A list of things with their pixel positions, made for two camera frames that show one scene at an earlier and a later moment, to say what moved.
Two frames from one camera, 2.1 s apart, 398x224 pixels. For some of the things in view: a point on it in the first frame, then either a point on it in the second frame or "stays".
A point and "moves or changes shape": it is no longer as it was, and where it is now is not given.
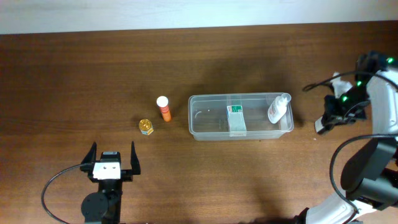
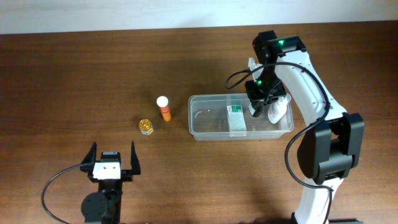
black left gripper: [127, 175] stays
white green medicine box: [237, 124] stays
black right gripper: [335, 117] -> [255, 96]
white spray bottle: [278, 108] stays
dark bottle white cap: [319, 127] moves or changes shape
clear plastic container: [208, 116] stays
